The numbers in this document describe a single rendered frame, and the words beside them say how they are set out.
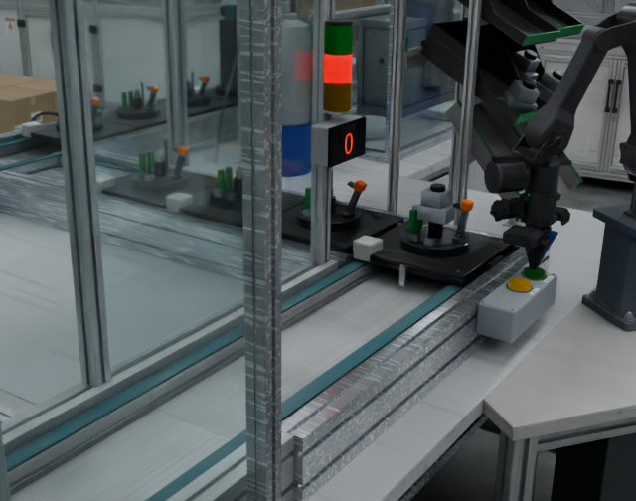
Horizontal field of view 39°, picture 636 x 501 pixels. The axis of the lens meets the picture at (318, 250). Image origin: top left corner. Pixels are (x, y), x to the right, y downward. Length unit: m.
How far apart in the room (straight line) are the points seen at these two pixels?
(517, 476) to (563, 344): 0.31
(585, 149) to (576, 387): 4.33
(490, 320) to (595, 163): 4.30
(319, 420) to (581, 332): 0.71
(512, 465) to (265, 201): 0.74
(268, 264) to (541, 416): 0.66
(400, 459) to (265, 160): 0.58
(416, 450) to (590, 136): 4.59
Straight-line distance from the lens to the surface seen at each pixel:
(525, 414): 1.47
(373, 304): 1.66
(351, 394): 1.28
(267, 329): 0.97
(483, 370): 1.58
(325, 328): 1.56
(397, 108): 2.01
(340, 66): 1.59
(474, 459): 2.92
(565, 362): 1.65
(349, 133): 1.63
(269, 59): 0.89
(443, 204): 1.77
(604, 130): 5.79
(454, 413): 1.45
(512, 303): 1.60
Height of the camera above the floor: 1.59
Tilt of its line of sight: 21 degrees down
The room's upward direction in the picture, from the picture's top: 1 degrees clockwise
